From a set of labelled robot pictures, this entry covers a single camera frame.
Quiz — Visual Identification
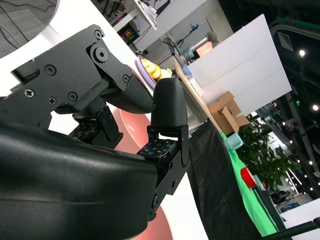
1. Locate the clear plastic box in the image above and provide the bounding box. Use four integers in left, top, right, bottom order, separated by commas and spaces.
189, 74, 208, 98

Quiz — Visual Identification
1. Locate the purple plate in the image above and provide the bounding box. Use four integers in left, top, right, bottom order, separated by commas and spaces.
134, 56, 157, 90

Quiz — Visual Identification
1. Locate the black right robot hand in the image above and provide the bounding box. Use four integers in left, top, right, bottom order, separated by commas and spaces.
0, 24, 191, 240

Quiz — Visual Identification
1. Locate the orange lit screen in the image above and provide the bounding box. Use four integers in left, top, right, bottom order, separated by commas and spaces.
196, 41, 213, 58

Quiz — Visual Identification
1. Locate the computer case with rainbow fan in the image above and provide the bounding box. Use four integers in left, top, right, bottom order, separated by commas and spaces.
117, 22, 141, 46

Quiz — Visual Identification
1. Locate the yellow toy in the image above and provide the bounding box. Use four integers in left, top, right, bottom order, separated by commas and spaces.
140, 58, 173, 82

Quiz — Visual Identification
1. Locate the brown cardboard box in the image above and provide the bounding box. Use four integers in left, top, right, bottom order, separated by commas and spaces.
208, 90, 251, 136

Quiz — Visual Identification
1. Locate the light wooden table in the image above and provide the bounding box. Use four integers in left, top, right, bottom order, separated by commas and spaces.
172, 59, 223, 133

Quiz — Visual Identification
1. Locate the black tripod with blue camera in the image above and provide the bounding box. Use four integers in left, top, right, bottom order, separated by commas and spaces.
174, 22, 201, 55

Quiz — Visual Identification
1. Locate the green leafy plant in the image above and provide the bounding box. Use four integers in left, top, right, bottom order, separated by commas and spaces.
239, 113, 301, 191

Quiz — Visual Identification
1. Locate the large white board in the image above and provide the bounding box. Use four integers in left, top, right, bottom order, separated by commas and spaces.
186, 13, 293, 116

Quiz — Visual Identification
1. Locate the black curved bar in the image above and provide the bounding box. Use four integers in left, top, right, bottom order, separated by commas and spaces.
259, 217, 320, 240

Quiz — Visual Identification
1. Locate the green table cloth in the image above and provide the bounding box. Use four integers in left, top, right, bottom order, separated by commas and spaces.
219, 132, 281, 238

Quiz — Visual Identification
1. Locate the teal box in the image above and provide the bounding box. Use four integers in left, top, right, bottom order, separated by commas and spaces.
223, 133, 245, 151

